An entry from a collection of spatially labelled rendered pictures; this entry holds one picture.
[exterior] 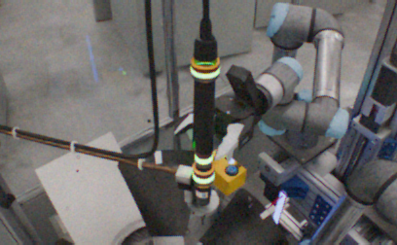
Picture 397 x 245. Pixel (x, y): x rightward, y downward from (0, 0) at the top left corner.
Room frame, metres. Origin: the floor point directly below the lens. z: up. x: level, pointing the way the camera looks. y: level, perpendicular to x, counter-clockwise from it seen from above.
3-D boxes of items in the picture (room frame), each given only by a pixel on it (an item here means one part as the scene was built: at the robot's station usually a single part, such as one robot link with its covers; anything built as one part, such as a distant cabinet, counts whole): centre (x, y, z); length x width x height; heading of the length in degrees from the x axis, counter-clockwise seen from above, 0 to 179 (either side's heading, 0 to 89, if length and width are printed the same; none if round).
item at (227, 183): (0.91, -0.10, 1.02); 0.16 x 0.10 x 0.11; 40
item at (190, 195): (0.46, 0.00, 1.50); 0.09 x 0.07 x 0.10; 75
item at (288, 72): (0.67, -0.19, 1.64); 0.11 x 0.08 x 0.09; 140
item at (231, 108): (0.55, -0.09, 1.63); 0.12 x 0.08 x 0.09; 140
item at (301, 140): (1.09, -0.46, 1.09); 0.15 x 0.15 x 0.10
